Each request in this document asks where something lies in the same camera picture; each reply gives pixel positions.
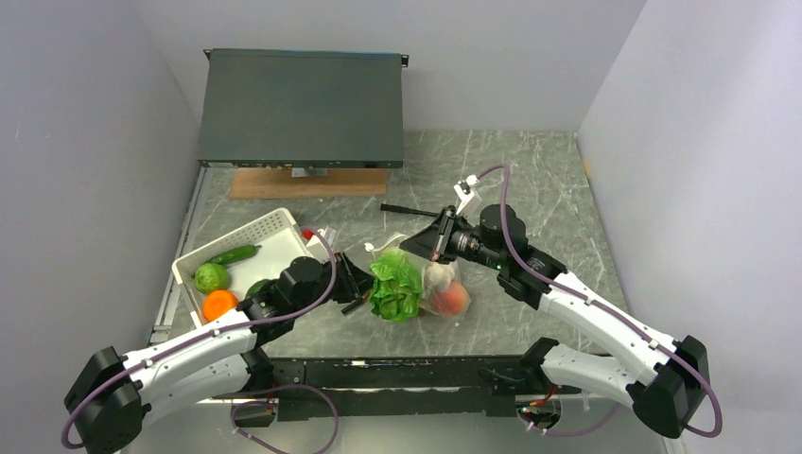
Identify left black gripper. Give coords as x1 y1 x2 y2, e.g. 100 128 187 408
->
292 251 381 318

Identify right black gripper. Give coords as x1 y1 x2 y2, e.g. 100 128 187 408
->
400 207 505 271

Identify green lettuce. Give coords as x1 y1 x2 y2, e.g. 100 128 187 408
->
368 248 424 323

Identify clear dotted zip bag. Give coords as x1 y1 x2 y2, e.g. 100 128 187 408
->
363 233 471 323

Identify red peach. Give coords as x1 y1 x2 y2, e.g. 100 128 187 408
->
431 281 471 316

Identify white perforated plastic basket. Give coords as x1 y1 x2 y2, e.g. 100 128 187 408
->
172 208 310 328

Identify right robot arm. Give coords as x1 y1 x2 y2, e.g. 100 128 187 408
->
400 204 724 439

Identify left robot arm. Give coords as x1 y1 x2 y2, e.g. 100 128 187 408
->
61 253 374 453

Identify green cucumber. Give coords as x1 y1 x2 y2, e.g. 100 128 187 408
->
206 244 261 266

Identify orange fruit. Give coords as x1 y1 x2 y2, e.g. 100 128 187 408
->
201 289 239 322

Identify green lime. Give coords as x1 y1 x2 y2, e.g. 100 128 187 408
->
194 263 231 294

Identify wooden board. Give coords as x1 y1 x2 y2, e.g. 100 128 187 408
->
229 168 388 201

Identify dark green rack server box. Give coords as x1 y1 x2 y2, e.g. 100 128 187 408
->
197 48 410 169

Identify orange handled pliers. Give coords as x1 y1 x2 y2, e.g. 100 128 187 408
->
340 298 366 315

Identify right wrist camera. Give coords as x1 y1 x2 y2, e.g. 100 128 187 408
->
453 175 481 218

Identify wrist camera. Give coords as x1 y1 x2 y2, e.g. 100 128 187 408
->
453 175 481 218
302 226 338 263

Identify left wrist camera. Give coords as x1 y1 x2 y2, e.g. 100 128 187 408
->
302 226 338 263

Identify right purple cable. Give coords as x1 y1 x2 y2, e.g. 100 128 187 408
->
466 164 724 439

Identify purple cable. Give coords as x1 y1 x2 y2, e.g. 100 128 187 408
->
60 225 342 454
466 164 724 439

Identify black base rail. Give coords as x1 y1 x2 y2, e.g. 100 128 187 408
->
212 355 550 422

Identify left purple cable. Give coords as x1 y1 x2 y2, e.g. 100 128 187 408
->
60 225 342 454

